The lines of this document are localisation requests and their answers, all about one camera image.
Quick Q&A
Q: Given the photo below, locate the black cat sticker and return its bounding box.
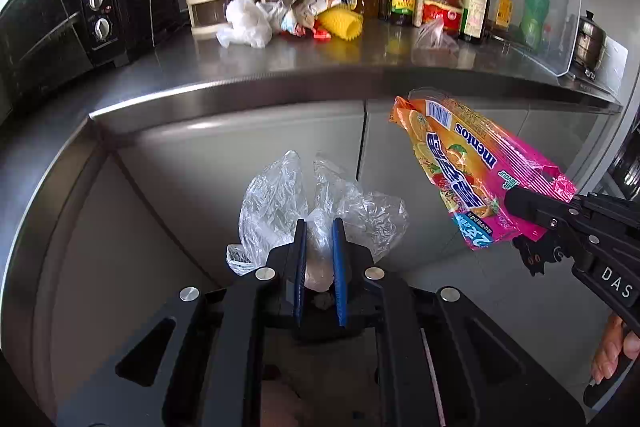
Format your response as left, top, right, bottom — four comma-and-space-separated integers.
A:
512, 234, 576, 278

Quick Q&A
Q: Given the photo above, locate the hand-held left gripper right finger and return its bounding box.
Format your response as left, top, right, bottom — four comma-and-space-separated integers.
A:
332, 217, 586, 427

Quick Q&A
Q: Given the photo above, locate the red chili sauce jar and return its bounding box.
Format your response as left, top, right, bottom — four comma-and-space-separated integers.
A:
422, 0, 465, 38

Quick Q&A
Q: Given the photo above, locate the yellow foam fruit net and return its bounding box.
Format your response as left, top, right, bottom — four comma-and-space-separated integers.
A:
316, 6, 364, 42

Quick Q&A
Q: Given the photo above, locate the white tissue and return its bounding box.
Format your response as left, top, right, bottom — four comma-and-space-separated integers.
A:
216, 0, 275, 49

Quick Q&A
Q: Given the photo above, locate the steel cooking pot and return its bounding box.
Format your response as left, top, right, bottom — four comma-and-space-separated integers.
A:
572, 11, 608, 70

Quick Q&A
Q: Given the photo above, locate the pink orange candy bag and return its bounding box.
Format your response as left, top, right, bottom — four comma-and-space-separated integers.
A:
389, 88, 577, 250

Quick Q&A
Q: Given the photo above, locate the person's right hand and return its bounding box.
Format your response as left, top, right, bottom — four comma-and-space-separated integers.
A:
590, 312, 640, 384

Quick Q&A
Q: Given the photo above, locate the small clear plastic bag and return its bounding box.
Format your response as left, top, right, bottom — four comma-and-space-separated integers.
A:
411, 18, 460, 54

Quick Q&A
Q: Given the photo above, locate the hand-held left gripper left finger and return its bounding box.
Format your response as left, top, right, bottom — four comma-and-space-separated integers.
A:
57, 219, 307, 427

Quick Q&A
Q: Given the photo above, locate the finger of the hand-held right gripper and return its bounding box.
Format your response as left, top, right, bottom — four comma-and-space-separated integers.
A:
504, 188, 586, 240

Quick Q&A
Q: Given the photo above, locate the dark jar with black lid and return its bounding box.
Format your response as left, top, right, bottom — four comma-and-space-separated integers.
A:
487, 0, 515, 35

